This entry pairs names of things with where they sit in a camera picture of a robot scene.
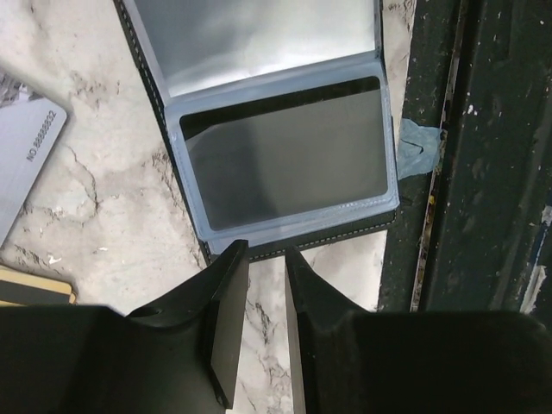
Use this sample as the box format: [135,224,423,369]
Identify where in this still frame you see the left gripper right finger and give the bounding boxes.
[285,248,551,413]

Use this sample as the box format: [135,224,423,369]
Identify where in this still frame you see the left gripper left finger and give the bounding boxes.
[1,240,249,413]

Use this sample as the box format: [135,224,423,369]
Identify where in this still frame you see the gold credit card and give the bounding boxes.
[1,266,76,306]

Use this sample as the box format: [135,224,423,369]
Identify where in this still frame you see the single black card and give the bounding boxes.
[180,77,388,231]

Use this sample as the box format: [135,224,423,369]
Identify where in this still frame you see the black leather card holder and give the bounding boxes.
[115,1,399,262]

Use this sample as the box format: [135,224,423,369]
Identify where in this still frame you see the silver grey credit card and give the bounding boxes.
[0,71,67,241]

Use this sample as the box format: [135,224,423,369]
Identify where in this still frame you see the blue tape scrap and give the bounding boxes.
[397,118,442,180]

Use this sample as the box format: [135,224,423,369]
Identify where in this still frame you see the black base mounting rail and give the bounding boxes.
[377,1,551,313]

